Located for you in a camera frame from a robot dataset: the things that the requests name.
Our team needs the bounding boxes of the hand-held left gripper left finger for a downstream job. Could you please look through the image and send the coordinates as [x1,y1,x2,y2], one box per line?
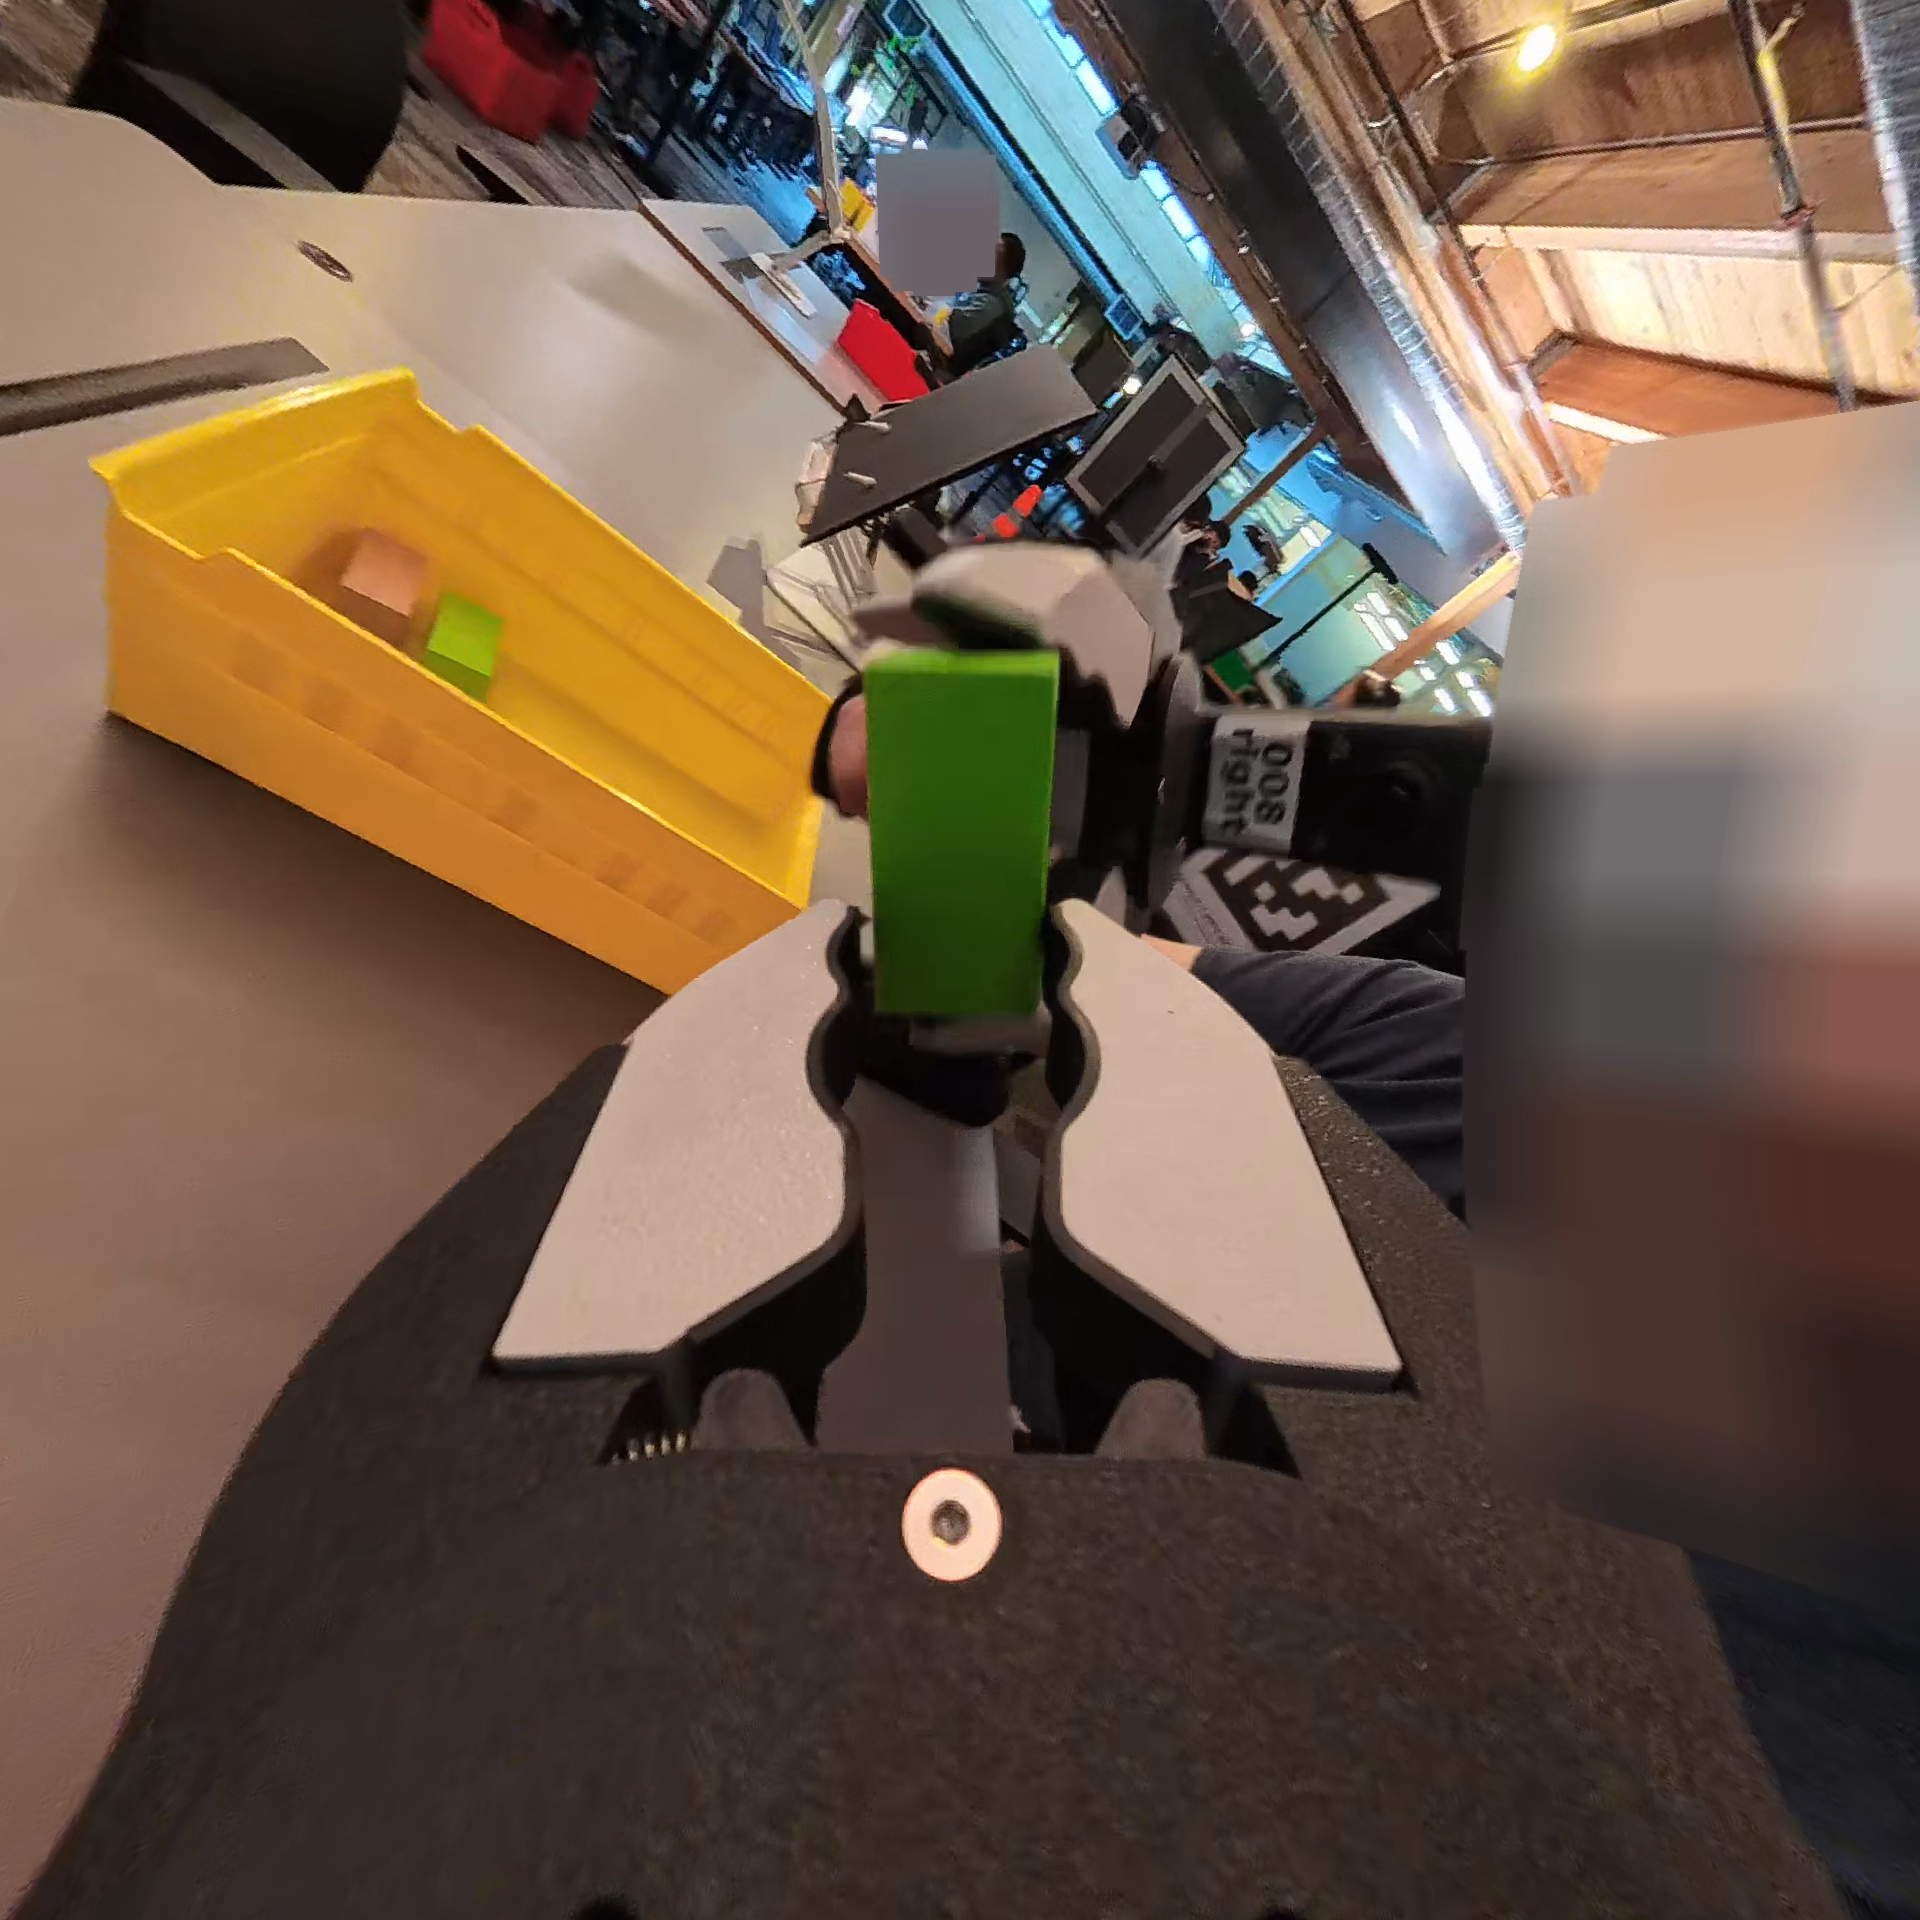
[490,899,872,1453]

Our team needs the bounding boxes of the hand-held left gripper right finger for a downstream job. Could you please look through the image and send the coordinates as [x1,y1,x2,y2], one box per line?
[1030,899,1405,1453]

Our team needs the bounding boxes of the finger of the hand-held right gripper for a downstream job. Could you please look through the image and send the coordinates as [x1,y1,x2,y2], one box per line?
[896,1010,1055,1072]
[847,543,1171,728]

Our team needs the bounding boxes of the green rectangular wooden block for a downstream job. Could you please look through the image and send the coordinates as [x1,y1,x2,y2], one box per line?
[862,648,1064,1024]
[426,591,505,702]

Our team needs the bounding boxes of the yellow plastic bin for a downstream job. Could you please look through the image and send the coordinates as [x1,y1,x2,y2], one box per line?
[91,365,828,994]

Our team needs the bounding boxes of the natural wooden rectangular block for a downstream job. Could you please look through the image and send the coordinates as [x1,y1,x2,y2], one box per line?
[335,530,436,652]

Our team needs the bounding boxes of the framed tag sign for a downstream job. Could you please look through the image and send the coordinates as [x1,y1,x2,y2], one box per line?
[1166,850,1443,954]

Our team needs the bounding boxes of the grey board on pole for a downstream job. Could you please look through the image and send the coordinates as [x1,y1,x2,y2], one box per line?
[1064,359,1248,551]

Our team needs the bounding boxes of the white stand with dark board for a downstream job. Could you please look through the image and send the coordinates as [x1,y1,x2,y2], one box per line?
[707,349,1105,661]

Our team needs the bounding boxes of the red plastic bin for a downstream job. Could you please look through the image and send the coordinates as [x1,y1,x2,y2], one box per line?
[838,296,929,403]

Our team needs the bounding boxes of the white tilted sheet stand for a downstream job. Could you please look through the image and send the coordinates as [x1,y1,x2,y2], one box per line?
[707,0,872,323]

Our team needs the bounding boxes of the red storage box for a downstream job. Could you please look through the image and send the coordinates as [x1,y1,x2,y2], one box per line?
[421,0,600,142]

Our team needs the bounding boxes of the black office chair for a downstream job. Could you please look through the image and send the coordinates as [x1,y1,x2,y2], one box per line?
[68,0,412,194]

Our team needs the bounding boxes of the silver ventilation duct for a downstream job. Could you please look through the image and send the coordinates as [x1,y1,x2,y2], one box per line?
[1203,0,1525,516]

